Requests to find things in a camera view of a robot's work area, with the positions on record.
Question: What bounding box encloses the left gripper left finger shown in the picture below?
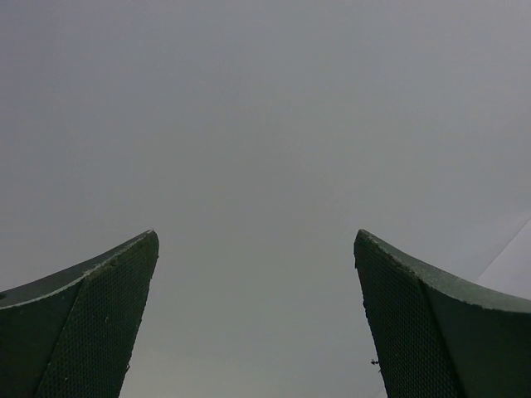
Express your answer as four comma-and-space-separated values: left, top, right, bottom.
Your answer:
1, 230, 159, 397

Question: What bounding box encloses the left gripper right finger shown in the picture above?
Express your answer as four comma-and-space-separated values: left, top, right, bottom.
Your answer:
353, 230, 530, 397

